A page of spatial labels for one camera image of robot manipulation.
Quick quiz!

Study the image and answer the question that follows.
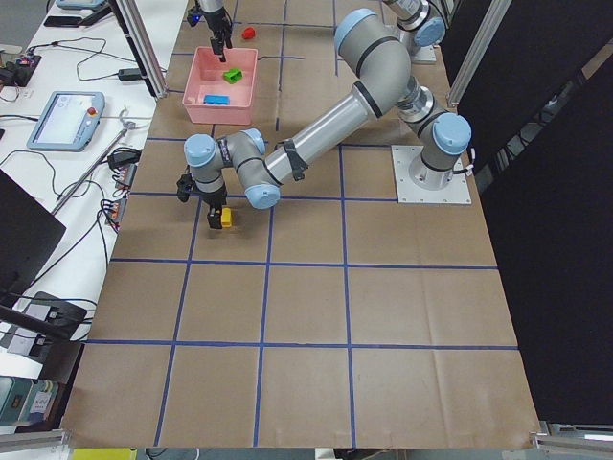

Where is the pink plastic box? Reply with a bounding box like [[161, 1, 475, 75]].
[[182, 47, 259, 126]]

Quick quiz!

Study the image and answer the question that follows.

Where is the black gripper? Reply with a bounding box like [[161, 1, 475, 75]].
[[196, 187, 227, 230], [204, 8, 233, 62]]

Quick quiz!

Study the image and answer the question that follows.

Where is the metal rod tool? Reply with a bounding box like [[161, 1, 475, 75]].
[[51, 106, 136, 216]]

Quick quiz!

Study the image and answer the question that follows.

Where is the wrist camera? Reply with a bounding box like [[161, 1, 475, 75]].
[[176, 172, 198, 203], [186, 1, 204, 27]]

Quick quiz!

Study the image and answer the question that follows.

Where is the aluminium frame post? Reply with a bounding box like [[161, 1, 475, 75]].
[[108, 0, 168, 101]]

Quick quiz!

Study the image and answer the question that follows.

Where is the green toy block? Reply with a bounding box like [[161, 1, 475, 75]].
[[222, 68, 243, 84]]

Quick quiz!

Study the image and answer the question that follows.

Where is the blue teach pendant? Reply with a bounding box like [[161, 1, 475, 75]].
[[27, 91, 105, 151]]

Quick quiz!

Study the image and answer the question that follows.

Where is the brown paper table cover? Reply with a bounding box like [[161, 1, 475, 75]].
[[62, 26, 538, 449]]

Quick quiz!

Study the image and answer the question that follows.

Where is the blue long toy block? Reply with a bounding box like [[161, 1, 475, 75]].
[[203, 94, 230, 106]]

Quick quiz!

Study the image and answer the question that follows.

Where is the black power adapter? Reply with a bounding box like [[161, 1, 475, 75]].
[[117, 68, 142, 81]]

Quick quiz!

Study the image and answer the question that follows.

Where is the black smartphone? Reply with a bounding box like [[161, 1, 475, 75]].
[[43, 16, 82, 28]]

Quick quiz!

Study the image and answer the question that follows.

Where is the black monitor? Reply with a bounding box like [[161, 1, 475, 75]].
[[1, 172, 66, 307]]

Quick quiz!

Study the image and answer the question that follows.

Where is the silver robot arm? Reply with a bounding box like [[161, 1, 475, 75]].
[[187, 1, 447, 64], [176, 9, 471, 229]]

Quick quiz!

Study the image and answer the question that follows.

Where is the yellow toy block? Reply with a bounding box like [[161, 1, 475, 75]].
[[220, 207, 233, 228]]

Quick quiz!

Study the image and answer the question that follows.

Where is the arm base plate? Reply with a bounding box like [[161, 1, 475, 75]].
[[410, 45, 437, 65], [391, 145, 472, 206]]

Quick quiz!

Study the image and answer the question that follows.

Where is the red small toy block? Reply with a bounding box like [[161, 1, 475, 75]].
[[241, 27, 256, 40]]

